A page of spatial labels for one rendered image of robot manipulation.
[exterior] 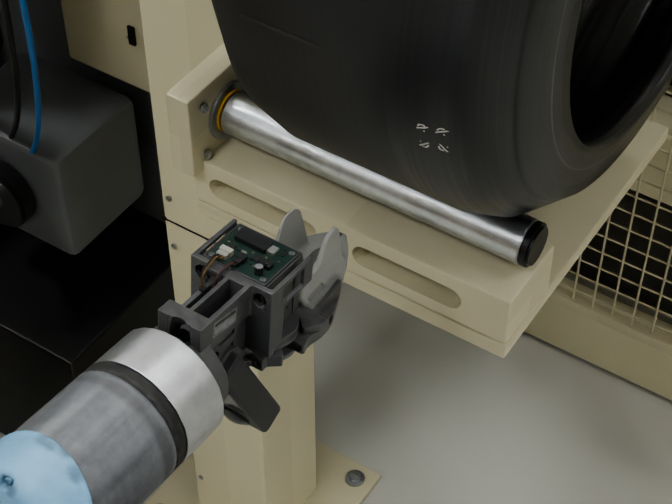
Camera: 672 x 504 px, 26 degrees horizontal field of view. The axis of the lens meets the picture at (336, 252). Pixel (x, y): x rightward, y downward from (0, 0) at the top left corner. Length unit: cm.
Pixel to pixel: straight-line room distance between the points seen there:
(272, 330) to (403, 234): 36
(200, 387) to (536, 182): 35
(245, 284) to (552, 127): 28
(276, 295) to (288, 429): 101
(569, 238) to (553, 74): 41
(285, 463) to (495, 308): 79
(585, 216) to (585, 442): 87
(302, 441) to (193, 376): 112
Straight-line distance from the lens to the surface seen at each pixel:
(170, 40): 154
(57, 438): 92
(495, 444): 230
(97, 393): 95
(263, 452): 198
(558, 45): 106
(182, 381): 96
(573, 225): 148
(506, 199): 118
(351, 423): 231
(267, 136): 140
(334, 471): 224
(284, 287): 104
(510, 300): 132
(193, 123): 141
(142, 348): 97
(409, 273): 139
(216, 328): 99
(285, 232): 111
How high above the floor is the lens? 184
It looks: 46 degrees down
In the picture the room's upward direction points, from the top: straight up
